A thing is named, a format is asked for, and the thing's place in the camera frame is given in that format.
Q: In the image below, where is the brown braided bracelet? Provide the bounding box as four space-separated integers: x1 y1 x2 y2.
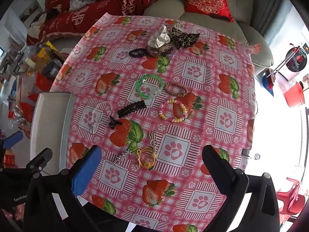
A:
164 82 188 97

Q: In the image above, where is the red plastic stool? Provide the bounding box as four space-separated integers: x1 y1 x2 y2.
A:
276 177 306 224

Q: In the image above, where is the brown spiral hair tie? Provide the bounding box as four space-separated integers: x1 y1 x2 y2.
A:
146 47 175 58

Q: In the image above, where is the silver star hair clip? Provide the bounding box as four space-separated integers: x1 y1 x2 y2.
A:
113 150 131 165

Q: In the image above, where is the beige sofa armchair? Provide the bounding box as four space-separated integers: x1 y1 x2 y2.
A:
144 0 273 75

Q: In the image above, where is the leopard print scrunchie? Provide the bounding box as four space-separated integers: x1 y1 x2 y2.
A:
170 27 200 50

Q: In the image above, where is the pink strawberry tablecloth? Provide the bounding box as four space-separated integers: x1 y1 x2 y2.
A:
51 14 260 231

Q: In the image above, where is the white polka dot scrunchie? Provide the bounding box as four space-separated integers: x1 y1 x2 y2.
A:
147 25 171 49

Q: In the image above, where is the black spiral hair tie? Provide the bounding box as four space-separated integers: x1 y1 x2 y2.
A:
128 48 148 59

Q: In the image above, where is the small black bow clip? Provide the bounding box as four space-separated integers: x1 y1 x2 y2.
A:
108 116 123 130

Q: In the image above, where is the yellow cord flower bracelet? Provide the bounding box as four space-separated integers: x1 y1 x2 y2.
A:
136 147 158 170

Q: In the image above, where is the red embroidered cushion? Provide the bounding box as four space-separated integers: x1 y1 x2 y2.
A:
184 0 235 23

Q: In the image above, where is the white jewelry tray box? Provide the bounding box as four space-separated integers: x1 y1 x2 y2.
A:
30 92 76 174

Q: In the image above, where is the colourful bead bracelet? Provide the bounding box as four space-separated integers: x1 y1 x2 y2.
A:
158 98 188 123

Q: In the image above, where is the green bangle bracelet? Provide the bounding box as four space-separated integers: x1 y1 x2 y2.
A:
134 74 165 100

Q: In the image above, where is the small silver ring charm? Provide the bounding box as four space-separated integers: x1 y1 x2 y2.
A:
254 154 260 160

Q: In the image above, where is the red bed cover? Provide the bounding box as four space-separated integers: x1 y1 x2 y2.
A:
26 0 159 46

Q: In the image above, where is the red plastic bucket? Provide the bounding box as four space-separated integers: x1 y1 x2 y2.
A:
284 82 305 107

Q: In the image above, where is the long black hair clip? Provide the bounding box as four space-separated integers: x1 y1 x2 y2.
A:
117 100 147 118

